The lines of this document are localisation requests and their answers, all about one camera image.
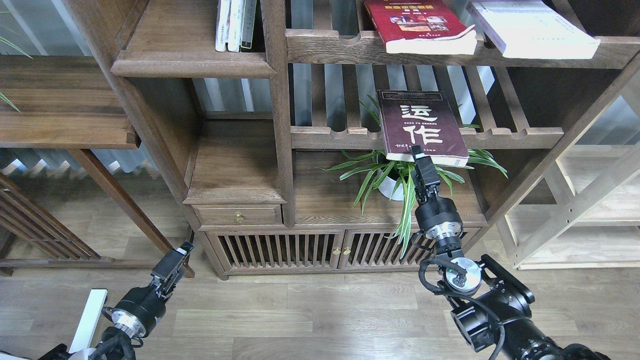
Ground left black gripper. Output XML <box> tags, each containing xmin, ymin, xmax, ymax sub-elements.
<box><xmin>102</xmin><ymin>241</ymin><xmax>195</xmax><ymax>338</ymax></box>

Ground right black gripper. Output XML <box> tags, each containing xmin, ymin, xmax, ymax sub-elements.
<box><xmin>410</xmin><ymin>145</ymin><xmax>463</xmax><ymax>240</ymax></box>

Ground white book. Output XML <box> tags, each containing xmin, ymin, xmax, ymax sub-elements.
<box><xmin>215</xmin><ymin>0</ymin><xmax>232</xmax><ymax>52</ymax></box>
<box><xmin>466</xmin><ymin>0</ymin><xmax>601</xmax><ymax>60</ymax></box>
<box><xmin>227</xmin><ymin>0</ymin><xmax>245</xmax><ymax>52</ymax></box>

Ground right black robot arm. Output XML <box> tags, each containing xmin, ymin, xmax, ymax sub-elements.
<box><xmin>411</xmin><ymin>145</ymin><xmax>606</xmax><ymax>360</ymax></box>

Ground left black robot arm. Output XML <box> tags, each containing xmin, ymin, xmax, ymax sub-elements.
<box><xmin>41</xmin><ymin>241</ymin><xmax>194</xmax><ymax>360</ymax></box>

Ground light wooden shelf unit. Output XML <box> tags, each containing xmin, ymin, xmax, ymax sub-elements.
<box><xmin>497</xmin><ymin>75</ymin><xmax>640</xmax><ymax>270</ymax></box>

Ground green spider plant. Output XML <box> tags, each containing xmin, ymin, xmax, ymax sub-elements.
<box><xmin>320</xmin><ymin>95</ymin><xmax>508</xmax><ymax>256</ymax></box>

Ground white plant pot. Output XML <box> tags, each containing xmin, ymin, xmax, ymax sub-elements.
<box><xmin>378</xmin><ymin>170</ymin><xmax>405</xmax><ymax>202</ymax></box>

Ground brass drawer knob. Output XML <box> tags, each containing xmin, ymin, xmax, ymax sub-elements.
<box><xmin>235</xmin><ymin>212</ymin><xmax>245</xmax><ymax>224</ymax></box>

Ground dark wooden bookshelf unit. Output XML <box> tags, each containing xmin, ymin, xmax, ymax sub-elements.
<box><xmin>64</xmin><ymin>0</ymin><xmax>639</xmax><ymax>280</ymax></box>

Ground red book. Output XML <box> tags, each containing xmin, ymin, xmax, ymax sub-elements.
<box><xmin>365</xmin><ymin>0</ymin><xmax>478</xmax><ymax>55</ymax></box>

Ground white bar on floor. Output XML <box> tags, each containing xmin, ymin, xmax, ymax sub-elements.
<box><xmin>67</xmin><ymin>288</ymin><xmax>108</xmax><ymax>360</ymax></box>

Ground dark slatted wooden rack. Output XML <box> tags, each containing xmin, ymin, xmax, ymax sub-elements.
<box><xmin>0</xmin><ymin>174</ymin><xmax>122</xmax><ymax>272</ymax></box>

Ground dark green upright book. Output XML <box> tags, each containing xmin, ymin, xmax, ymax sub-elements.
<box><xmin>240</xmin><ymin>0</ymin><xmax>258</xmax><ymax>52</ymax></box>

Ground green leaves at left edge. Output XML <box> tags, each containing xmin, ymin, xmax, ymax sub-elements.
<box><xmin>0</xmin><ymin>36</ymin><xmax>34</xmax><ymax>113</ymax></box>

